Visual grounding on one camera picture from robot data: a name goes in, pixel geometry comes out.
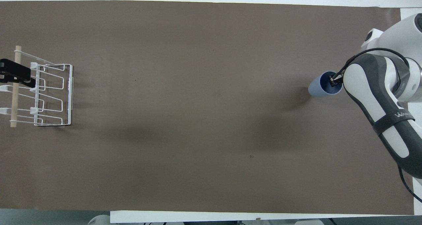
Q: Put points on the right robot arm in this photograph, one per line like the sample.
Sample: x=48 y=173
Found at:
x=389 y=119

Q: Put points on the blue cup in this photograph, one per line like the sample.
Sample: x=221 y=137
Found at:
x=317 y=88

